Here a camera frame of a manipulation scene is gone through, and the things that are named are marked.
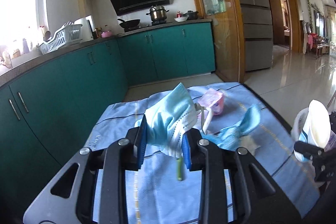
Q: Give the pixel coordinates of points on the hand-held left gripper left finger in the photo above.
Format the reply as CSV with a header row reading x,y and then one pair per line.
x,y
143,142

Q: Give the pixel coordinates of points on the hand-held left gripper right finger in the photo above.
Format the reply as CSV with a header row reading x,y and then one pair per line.
x,y
187,153

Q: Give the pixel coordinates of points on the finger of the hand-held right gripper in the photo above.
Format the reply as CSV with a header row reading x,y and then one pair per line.
x,y
332,121
307,150

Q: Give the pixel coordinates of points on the white paper cup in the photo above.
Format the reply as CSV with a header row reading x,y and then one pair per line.
x,y
317,124

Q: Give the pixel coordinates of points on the green vegetable stalk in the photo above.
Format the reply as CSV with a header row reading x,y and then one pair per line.
x,y
179,170

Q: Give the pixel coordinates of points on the white bag-lined bin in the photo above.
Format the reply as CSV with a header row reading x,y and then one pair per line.
x,y
299,121

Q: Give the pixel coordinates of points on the blue face mask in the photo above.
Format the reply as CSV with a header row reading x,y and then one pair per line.
x,y
168,113

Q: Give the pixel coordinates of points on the light blue knit cloth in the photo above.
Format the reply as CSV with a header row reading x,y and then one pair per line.
x,y
246,121

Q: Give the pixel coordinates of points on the blue checked tablecloth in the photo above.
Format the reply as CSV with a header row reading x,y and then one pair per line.
x,y
262,169

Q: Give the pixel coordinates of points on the red wooden armchair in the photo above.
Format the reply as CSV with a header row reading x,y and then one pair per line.
x,y
316,44

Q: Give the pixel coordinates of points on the teal base cabinets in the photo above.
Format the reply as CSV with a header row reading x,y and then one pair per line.
x,y
92,77

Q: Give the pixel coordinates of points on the pink container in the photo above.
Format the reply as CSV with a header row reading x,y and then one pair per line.
x,y
106,34

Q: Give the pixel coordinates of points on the black gas stove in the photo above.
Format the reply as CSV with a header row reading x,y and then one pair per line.
x,y
147,26

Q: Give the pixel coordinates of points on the green artificial vine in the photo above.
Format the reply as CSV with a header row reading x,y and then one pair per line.
x,y
308,6

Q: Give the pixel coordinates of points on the black wok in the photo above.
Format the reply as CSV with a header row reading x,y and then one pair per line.
x,y
130,22

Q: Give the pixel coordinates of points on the white bowl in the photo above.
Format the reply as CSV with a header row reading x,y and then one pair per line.
x,y
181,19

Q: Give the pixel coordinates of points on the white countertop appliance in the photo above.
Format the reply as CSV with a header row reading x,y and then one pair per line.
x,y
85,27

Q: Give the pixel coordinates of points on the steel stock pot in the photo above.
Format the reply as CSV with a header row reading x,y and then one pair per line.
x,y
157,14

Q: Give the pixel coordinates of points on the white dish rack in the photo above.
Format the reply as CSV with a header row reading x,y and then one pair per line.
x,y
63,39

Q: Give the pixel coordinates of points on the grey refrigerator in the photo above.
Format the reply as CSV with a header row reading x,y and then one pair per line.
x,y
252,16

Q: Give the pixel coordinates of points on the small red jar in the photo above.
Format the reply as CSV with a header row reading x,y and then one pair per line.
x,y
179,14

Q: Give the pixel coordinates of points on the black lidded pot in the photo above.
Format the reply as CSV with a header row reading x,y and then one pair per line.
x,y
191,15

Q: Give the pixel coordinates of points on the wood-framed glass door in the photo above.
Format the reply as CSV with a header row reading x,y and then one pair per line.
x,y
231,16

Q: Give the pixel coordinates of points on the kitchen window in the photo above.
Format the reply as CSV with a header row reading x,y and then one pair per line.
x,y
21,3

